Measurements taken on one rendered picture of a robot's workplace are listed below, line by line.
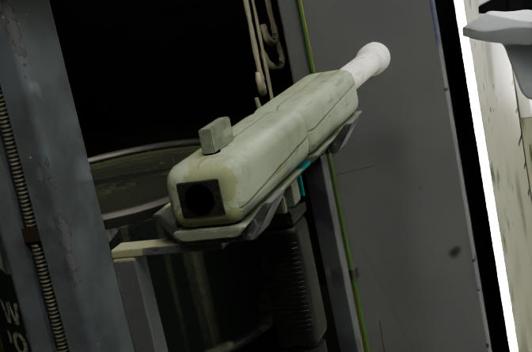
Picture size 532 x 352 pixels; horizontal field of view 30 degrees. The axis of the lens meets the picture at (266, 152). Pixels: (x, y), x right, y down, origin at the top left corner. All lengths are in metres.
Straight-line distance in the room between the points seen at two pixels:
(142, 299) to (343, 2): 0.59
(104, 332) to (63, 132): 0.16
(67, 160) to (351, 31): 0.49
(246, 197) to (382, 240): 0.63
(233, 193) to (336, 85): 0.24
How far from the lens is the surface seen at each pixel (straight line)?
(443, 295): 1.22
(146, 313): 0.65
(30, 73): 0.73
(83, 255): 0.76
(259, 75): 1.19
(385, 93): 1.15
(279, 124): 0.67
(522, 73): 0.67
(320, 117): 0.75
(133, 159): 2.16
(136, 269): 0.64
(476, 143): 1.16
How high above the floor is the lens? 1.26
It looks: 12 degrees down
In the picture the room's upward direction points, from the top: 12 degrees counter-clockwise
